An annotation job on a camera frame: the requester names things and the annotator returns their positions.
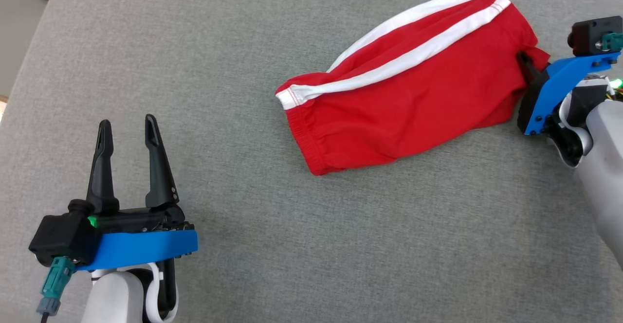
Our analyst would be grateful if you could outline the left camera cable teal plug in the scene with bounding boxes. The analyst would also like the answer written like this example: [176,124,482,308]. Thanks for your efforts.
[37,257,76,323]

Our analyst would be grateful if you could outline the red shorts with white stripes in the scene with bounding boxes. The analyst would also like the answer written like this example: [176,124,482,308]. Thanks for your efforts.
[275,0,551,176]

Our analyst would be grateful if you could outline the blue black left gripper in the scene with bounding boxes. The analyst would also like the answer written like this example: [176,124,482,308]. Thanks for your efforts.
[75,114,199,315]

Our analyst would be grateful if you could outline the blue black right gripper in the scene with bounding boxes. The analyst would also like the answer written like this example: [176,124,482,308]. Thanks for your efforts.
[517,51,622,136]

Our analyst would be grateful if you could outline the camera cable teal plug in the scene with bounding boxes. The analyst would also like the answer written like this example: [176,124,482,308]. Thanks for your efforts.
[37,257,76,323]
[601,31,623,53]

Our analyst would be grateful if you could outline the right camera cable teal plug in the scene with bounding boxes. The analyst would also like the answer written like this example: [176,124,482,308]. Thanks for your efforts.
[601,31,623,53]

